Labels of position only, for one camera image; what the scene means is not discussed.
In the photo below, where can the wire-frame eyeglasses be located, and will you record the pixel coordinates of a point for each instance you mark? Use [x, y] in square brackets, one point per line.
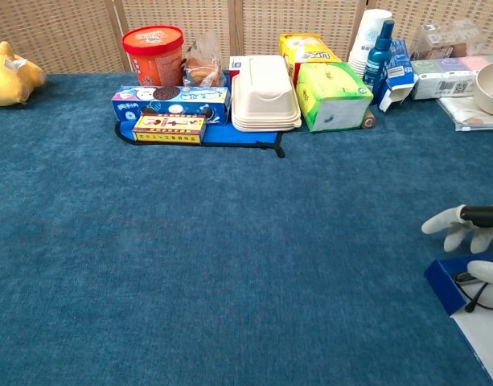
[461, 277]

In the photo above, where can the stack of white paper cups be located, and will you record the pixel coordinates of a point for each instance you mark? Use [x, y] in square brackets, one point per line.
[366, 36]

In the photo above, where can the clear bag brown sweets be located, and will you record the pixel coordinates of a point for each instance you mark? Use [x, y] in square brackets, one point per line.
[439, 51]

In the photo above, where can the clear package brown pad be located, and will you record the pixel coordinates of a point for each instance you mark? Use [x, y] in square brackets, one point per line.
[475, 40]

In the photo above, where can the red snack tub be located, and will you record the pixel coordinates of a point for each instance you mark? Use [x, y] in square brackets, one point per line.
[153, 52]

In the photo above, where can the blue folding glasses case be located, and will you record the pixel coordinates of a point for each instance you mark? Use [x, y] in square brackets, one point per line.
[443, 281]

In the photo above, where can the yellow plush toy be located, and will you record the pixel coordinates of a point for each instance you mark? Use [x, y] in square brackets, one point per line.
[9, 80]

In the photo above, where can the brown wooden stick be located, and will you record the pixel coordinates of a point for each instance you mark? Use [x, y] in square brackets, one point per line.
[368, 120]

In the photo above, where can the blue cookie box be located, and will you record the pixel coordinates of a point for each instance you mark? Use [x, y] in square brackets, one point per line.
[190, 100]

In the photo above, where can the clear zip bag white cloth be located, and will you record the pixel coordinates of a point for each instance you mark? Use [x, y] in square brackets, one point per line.
[459, 114]

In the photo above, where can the small yellow red box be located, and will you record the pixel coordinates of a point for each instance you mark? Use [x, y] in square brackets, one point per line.
[169, 128]

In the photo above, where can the blue table carpet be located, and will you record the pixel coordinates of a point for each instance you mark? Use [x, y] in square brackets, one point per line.
[149, 241]

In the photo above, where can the clear bag of pastries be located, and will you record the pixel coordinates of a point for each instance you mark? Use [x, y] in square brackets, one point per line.
[202, 72]

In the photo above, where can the green tissue pack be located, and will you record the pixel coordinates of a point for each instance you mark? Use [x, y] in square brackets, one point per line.
[330, 88]

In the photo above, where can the small white red box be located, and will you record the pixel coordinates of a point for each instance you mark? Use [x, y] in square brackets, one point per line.
[236, 66]

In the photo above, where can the yellow snack box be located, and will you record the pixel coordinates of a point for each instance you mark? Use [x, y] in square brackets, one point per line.
[306, 48]

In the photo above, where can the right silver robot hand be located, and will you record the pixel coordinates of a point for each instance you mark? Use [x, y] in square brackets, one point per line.
[479, 215]

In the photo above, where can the blue white carton box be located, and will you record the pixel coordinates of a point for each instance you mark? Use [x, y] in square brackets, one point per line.
[399, 68]

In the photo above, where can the beige bowl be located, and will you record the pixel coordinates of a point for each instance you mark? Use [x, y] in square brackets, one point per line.
[487, 88]

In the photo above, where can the beige clamshell food container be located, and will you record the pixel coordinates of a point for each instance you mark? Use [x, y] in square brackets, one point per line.
[266, 92]

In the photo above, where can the blue spray bottle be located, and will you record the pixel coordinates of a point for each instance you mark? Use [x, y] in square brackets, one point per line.
[376, 60]

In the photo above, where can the rattan folding screen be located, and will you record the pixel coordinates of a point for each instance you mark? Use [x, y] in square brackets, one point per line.
[69, 32]

